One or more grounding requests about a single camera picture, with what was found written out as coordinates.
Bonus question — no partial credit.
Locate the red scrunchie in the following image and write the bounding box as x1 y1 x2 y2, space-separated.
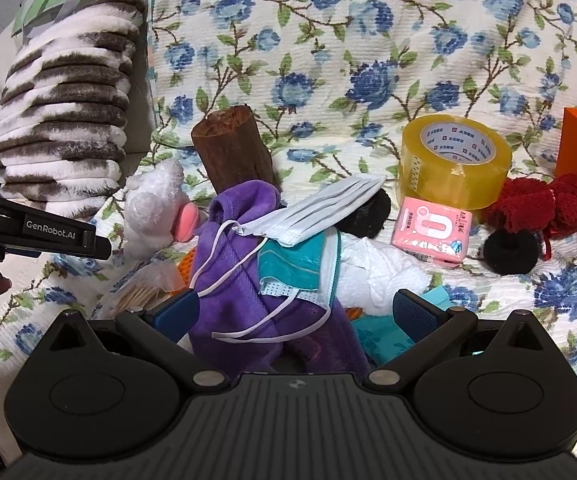
483 174 577 238

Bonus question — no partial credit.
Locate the orange honeycomb silicone mat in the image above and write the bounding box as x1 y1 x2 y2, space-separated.
168 252 194 294

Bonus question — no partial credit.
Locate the white cloth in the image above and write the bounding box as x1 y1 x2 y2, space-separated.
336 233 431 316

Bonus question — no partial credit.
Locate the white plush toy pink snout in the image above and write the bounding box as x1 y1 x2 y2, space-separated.
124 158 200 260

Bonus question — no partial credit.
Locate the blue surgical face mask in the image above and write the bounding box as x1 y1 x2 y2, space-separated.
187 173 388 345

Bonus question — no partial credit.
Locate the brown white striped fluffy pillow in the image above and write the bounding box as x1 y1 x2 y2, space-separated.
0 0 147 219

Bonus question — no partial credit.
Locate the purple fleece cloth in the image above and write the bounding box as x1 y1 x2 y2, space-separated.
190 180 369 378

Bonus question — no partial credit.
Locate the black scrunchie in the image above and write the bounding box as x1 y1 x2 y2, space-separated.
482 229 541 275
335 188 391 238

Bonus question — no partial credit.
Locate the teal wet wipes pack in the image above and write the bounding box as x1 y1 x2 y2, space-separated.
350 286 458 366

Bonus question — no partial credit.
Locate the brown ribbed cup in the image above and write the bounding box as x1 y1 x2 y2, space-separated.
191 105 280 194

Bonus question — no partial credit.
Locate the pink tissue packet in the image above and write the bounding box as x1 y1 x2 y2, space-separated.
391 197 473 266

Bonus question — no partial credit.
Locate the floral blue sofa cover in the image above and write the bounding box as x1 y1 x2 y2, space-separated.
0 0 577 406

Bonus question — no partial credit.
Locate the clear yellow tape roll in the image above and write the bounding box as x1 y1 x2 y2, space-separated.
399 114 513 211

